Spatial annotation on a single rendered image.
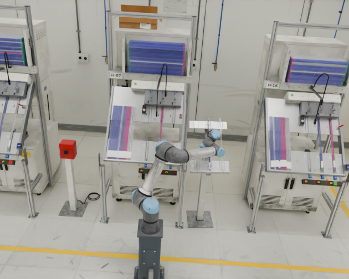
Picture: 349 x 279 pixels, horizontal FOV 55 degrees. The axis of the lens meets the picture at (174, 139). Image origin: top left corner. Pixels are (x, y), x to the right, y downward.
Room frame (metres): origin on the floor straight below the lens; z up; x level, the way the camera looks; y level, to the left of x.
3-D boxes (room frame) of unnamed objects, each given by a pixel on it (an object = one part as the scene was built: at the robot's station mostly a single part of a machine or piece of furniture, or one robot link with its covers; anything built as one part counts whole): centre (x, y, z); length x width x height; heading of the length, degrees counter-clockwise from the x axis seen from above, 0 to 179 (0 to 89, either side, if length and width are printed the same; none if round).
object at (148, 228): (1.92, 0.14, 0.60); 0.15 x 0.15 x 0.10
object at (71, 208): (2.74, 0.99, 0.39); 0.24 x 0.24 x 0.78; 89
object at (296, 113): (3.00, -1.20, 0.65); 1.01 x 0.73 x 1.29; 179
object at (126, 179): (3.20, 0.26, 0.31); 0.70 x 0.65 x 0.62; 89
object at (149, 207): (1.93, 0.14, 0.72); 0.13 x 0.12 x 0.14; 37
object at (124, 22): (3.37, 0.31, 1.82); 0.68 x 0.30 x 0.20; 89
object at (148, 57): (3.07, 0.21, 1.52); 0.51 x 0.13 x 0.27; 89
